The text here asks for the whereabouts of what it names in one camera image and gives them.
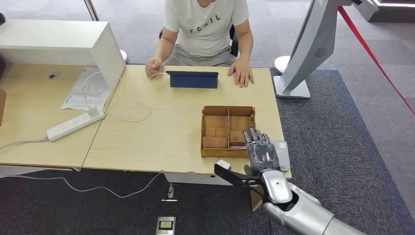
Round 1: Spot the person's left hand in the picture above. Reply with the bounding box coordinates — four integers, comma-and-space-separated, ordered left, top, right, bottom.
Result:
228, 58, 255, 88

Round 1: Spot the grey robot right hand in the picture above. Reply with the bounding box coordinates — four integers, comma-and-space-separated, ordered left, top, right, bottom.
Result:
243, 127, 281, 177

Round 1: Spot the person's right hand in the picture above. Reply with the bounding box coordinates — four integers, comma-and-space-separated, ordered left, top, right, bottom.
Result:
145, 58, 164, 78

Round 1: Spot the wooden compartment box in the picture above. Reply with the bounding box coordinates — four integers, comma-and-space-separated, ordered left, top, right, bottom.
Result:
200, 105, 257, 160

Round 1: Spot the grey card reader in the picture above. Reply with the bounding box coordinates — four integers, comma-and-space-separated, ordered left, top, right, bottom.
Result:
271, 140, 291, 172

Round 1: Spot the person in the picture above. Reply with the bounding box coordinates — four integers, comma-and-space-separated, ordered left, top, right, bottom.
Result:
145, 0, 255, 88

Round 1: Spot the black chair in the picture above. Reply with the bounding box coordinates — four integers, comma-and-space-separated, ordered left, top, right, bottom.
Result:
159, 25, 239, 57

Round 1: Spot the white round stanchion base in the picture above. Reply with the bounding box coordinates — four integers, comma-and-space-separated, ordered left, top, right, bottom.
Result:
274, 55, 292, 75

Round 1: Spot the dark blue tablet case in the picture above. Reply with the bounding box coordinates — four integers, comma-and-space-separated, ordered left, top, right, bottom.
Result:
166, 70, 219, 89

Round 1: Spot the wooden desk leg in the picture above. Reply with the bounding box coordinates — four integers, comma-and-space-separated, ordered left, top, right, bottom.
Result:
250, 186, 265, 212

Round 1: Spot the white desk drawer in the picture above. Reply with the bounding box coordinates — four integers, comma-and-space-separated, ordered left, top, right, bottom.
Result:
163, 172, 234, 187

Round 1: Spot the silver kiosk monitor stand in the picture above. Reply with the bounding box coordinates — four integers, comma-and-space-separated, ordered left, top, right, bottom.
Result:
274, 0, 380, 98

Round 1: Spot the printed paper sheet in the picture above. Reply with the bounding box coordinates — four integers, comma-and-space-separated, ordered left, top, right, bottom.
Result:
60, 67, 112, 111

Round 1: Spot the stanchion with white base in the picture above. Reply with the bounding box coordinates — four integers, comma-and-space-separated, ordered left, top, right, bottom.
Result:
83, 0, 129, 64

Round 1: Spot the open floor outlet box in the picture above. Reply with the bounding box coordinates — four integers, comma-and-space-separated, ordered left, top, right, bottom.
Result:
161, 182, 179, 203

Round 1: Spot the white power strip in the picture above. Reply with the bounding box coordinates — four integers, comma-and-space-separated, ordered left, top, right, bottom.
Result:
46, 107, 106, 142

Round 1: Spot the white cabinet box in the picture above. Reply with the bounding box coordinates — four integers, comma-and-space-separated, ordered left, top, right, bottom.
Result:
0, 19, 126, 92

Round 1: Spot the silver floor socket plate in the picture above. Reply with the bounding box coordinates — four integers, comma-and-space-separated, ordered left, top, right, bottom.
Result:
155, 216, 176, 235

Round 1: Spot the red barrier belt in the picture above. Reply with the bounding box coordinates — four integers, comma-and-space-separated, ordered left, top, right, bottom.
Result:
337, 5, 415, 117

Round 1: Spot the brown cardboard box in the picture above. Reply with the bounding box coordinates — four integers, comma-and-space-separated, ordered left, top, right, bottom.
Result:
0, 87, 7, 127

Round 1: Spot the dark lit platform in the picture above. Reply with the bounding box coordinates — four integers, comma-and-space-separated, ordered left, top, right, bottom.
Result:
369, 0, 415, 23

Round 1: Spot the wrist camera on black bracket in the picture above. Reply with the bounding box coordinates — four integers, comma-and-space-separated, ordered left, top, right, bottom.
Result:
214, 159, 264, 189

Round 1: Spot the thin white charging cable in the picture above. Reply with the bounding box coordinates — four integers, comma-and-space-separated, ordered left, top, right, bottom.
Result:
81, 71, 169, 123

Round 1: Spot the white floor cable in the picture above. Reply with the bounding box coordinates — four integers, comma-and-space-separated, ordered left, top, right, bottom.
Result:
0, 172, 163, 198

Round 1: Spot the white power strip cord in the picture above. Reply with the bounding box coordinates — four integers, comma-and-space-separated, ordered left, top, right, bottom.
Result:
0, 137, 49, 152

